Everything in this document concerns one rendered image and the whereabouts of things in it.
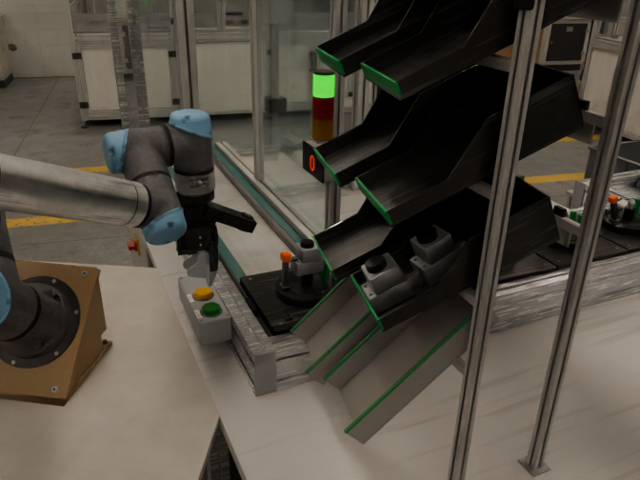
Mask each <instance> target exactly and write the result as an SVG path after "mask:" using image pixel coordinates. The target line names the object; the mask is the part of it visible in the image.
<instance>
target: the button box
mask: <svg viewBox="0 0 640 480"><path fill-rule="evenodd" d="M178 287H179V296H180V300H181V303H182V305H183V307H184V309H185V311H186V314H187V316H188V318H189V320H190V323H191V325H192V327H193V330H194V332H195V334H196V336H197V338H198V341H199V343H200V345H201V346H206V345H210V344H214V343H219V342H223V341H228V340H231V339H232V327H231V316H230V313H229V312H228V310H227V308H226V306H225V304H224V303H223V301H222V299H221V297H220V296H219V294H218V292H217V290H216V289H215V287H214V285H213V284H212V285H211V286H210V287H208V285H207V280H206V278H195V277H189V276H185V277H179V278H178ZM203 287H205V288H209V289H211V290H212V296H211V297H210V298H209V299H205V300H199V299H196V298H195V297H194V291H195V290H196V289H198V288H203ZM210 302H214V303H217V304H219V305H220V307H221V311H220V312H219V313H218V314H216V315H212V316H208V315H205V314H203V313H202V306H203V305H205V304H207V303H210Z"/></svg>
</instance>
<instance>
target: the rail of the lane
mask: <svg viewBox="0 0 640 480"><path fill-rule="evenodd" d="M212 284H213V285H214V287H215V289H216V290H217V292H218V294H219V296H220V297H221V299H222V301H223V303H224V304H225V306H226V308H227V310H228V312H229V313H230V316H231V327H232V339H231V340H228V341H227V342H228V344H229V346H230V349H231V351H232V353H233V355H234V357H235V359H236V361H237V363H238V365H239V367H240V368H241V370H242V372H243V373H244V375H245V377H246V379H247V381H248V383H249V385H250V388H251V390H252V392H253V393H254V395H255V397H257V396H260V395H264V394H268V393H272V392H275V391H277V384H276V349H275V347H274V346H273V344H272V343H271V341H270V340H269V338H268V336H267V335H266V334H265V332H264V330H263V329H262V327H261V326H260V324H259V322H258V321H257V319H256V318H255V317H257V316H258V310H257V308H256V307H255V306H254V304H253V303H252V301H251V300H250V298H249V297H246V298H245V300H246V301H245V300H244V298H243V296H242V295H241V293H240V292H239V290H238V288H236V286H235V285H234V283H233V281H232V280H231V278H230V276H229V274H228V273H227V271H226V270H225V268H224V267H223V265H222V263H221V262H220V260H219V259H218V271H217V274H216V277H215V279H214V281H213V283H212Z"/></svg>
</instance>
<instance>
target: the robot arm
mask: <svg viewBox="0 0 640 480"><path fill-rule="evenodd" d="M212 138H213V135H212V128H211V122H210V116H209V115H208V114H207V113H206V112H205V111H203V110H194V109H185V110H176V111H174V112H172V113H171V114H170V120H169V123H168V124H167V125H164V126H156V127H147V128H139V129H125V130H115V131H112V132H108V133H106V134H105V136H104V138H103V151H104V156H105V161H106V164H107V167H108V169H109V172H110V173H112V174H120V175H121V174H123V173H124V176H125V179H126V180H125V179H121V178H116V177H111V176H107V175H103V174H98V173H93V172H88V171H84V170H76V169H72V168H67V167H62V166H57V165H53V164H49V163H44V162H39V161H35V160H30V159H26V158H22V157H17V156H12V155H7V154H4V153H0V347H1V348H2V349H3V350H4V351H5V352H7V353H9V354H11V355H14V356H17V357H20V358H26V359H30V358H36V357H39V356H42V355H44V354H46V353H48V352H50V351H51V350H53V349H54V348H55V347H56V346H57V345H58V344H59V343H60V342H61V341H62V339H63V338H64V337H65V335H66V333H67V331H68V328H69V325H70V304H69V302H68V300H67V298H66V296H65V295H64V294H63V293H62V292H61V291H60V290H58V289H56V288H54V287H52V286H50V285H47V284H42V283H24V282H22V281H21V280H20V279H19V276H18V271H17V268H16V264H15V260H14V256H13V252H12V247H11V243H10V236H9V232H8V227H7V223H6V214H5V210H6V211H14V212H21V213H28V214H35V215H43V216H50V217H57V218H65V219H71V220H79V221H86V222H93V223H101V224H108V225H115V226H122V227H130V228H138V229H141V233H142V234H143V235H144V238H145V240H146V241H147V242H148V243H149V244H151V245H155V246H160V245H166V244H169V243H171V242H174V241H176V250H177V252H178V255H184V254H187V255H191V257H190V258H188V259H186V260H185V261H184V263H183V267H184V269H186V270H188V271H187V275H188V276H189V277H195V278H206V280H207V285H208V287H210V286H211V285H212V283H213V281H214V279H215V277H216V274H217V271H218V232H217V227H216V225H215V223H216V222H219V223H222V224H225V225H228V226H231V227H234V228H237V229H239V230H241V231H244V232H250V233H253V231H254V229H255V227H256V225H257V223H256V221H255V220H254V219H253V216H251V215H250V214H248V213H246V212H241V211H238V210H233V209H230V208H227V207H225V206H222V205H219V204H216V203H213V202H211V200H213V199H214V189H215V179H214V164H213V147H212ZM172 166H173V168H174V180H175V188H174V185H173V183H172V180H171V177H170V173H169V170H168V167H172ZM175 190H176V191H175Z"/></svg>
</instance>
